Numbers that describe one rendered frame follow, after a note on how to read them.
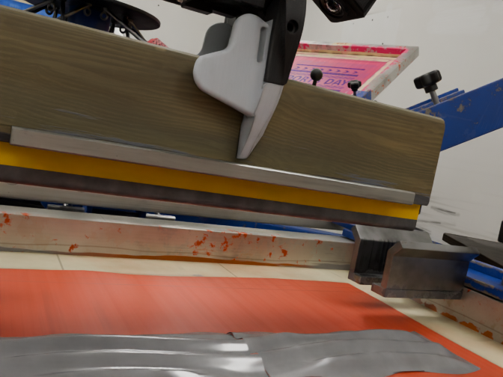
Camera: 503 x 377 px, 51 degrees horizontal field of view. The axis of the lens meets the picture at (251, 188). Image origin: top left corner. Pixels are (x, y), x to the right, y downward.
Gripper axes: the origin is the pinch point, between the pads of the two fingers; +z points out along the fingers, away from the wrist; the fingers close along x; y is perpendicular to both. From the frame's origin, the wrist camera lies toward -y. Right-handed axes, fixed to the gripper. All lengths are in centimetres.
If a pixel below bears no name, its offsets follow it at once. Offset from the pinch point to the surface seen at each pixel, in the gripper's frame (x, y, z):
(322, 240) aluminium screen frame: -16.1, -20.3, 10.0
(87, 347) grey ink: 5.1, 9.7, 13.2
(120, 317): -0.6, 6.5, 13.6
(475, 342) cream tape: 4.9, -22.9, 13.5
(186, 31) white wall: -414, -125, -83
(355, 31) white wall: -272, -200, -88
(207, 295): -5.5, -2.0, 13.6
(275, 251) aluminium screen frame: -16.1, -14.2, 11.8
